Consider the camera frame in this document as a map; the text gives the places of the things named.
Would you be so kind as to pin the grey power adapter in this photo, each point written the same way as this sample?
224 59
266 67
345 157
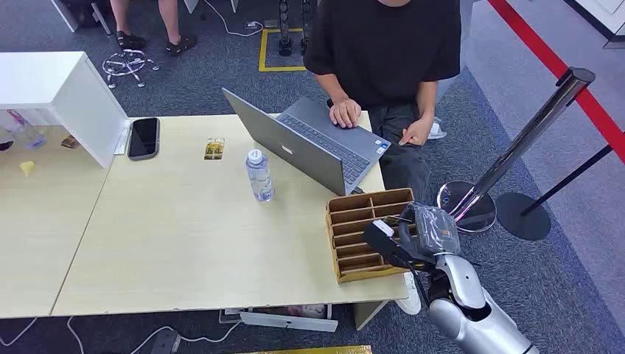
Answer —
165 342

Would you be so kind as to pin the standing person's legs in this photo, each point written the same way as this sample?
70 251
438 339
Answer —
168 24

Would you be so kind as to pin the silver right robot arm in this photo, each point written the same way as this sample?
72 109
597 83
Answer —
468 303

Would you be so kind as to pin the person's left forearm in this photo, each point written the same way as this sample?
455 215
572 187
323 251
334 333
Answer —
427 100

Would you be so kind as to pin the yellow printed card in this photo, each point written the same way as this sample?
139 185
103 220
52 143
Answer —
214 149

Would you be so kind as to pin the black smartphone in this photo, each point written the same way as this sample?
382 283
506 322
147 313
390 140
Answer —
143 138

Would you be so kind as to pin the red barrier belt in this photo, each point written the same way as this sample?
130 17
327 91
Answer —
556 63

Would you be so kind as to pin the white shoe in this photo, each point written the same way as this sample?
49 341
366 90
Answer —
436 130
410 295

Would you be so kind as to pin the gold patterned mat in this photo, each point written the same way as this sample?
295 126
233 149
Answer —
302 350

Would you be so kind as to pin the white cabinet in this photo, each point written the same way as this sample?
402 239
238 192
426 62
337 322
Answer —
600 19

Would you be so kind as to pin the person's right hand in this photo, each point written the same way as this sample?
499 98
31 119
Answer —
345 113

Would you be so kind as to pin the small brown card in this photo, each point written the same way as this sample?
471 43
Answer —
70 142

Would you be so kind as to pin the grey open laptop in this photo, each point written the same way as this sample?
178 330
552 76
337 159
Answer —
293 141

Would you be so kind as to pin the person's left hand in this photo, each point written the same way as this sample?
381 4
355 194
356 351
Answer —
416 133

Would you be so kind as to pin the black stanchion post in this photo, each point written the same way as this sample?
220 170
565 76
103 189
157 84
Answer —
525 215

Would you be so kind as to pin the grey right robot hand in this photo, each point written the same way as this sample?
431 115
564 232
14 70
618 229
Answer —
437 229

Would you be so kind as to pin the white desk shelf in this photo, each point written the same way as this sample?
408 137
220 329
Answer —
73 97

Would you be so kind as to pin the yellow sticky note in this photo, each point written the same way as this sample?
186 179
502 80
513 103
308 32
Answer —
27 168

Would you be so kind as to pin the yellow floor tape square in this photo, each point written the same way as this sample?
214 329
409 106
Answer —
262 49

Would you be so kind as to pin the person's hand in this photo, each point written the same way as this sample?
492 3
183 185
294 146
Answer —
416 133
345 113

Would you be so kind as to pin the black floor stand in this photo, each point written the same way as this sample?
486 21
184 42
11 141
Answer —
285 29
305 24

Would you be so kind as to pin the person's right forearm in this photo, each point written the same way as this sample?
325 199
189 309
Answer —
334 88

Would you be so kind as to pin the white box under desk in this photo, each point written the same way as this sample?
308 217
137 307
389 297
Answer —
288 320

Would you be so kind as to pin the chrome stanchion post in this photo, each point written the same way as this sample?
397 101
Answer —
517 146

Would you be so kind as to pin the chrome star chair base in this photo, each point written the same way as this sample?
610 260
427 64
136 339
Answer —
128 66

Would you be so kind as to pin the clear plastic water bottle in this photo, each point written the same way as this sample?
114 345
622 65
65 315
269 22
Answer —
260 178

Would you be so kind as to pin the wooden slotted card organizer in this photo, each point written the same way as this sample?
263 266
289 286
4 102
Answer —
356 234

